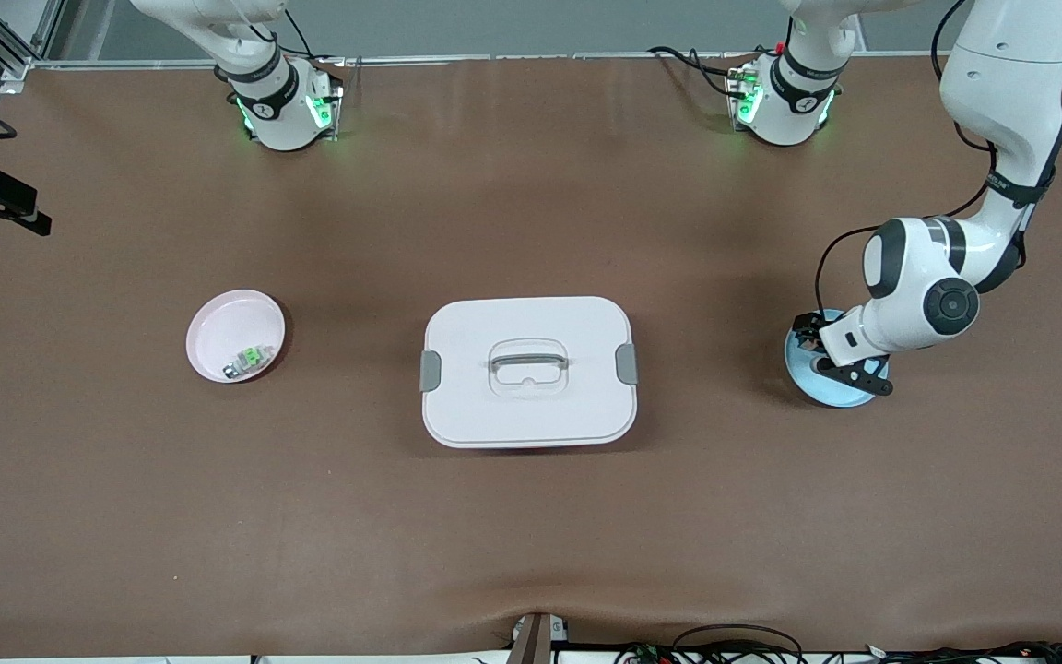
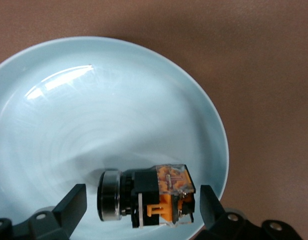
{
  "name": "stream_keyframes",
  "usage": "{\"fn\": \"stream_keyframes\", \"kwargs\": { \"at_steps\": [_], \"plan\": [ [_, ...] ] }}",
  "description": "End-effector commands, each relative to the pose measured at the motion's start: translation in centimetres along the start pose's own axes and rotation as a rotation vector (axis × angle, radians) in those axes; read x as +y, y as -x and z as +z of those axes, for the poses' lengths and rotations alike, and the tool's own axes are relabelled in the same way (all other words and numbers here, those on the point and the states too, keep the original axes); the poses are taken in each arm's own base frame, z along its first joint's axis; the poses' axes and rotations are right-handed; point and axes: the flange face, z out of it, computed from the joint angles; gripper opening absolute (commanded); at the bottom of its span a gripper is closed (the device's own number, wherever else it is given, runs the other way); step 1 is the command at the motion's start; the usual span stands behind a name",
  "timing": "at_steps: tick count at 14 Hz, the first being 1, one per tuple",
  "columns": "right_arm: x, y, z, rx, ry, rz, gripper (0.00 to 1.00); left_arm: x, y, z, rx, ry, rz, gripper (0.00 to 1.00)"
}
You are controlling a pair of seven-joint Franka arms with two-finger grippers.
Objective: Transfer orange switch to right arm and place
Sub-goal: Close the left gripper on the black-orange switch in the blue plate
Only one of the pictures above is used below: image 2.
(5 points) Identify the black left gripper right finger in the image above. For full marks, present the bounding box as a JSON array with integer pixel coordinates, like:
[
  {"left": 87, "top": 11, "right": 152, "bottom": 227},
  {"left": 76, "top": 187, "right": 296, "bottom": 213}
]
[{"left": 193, "top": 184, "right": 303, "bottom": 240}]

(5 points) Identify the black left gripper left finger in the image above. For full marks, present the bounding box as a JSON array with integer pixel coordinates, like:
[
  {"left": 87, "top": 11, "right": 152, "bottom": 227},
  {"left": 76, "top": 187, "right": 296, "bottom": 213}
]
[{"left": 0, "top": 183, "right": 88, "bottom": 240}]

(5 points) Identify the orange push button switch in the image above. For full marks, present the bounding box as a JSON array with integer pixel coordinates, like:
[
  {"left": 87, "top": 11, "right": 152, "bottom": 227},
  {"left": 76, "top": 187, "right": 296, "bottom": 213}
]
[{"left": 96, "top": 163, "right": 196, "bottom": 230}]

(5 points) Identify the light blue round plate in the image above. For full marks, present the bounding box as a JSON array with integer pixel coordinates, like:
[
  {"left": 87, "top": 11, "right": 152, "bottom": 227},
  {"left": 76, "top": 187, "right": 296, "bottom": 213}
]
[{"left": 0, "top": 36, "right": 230, "bottom": 240}]

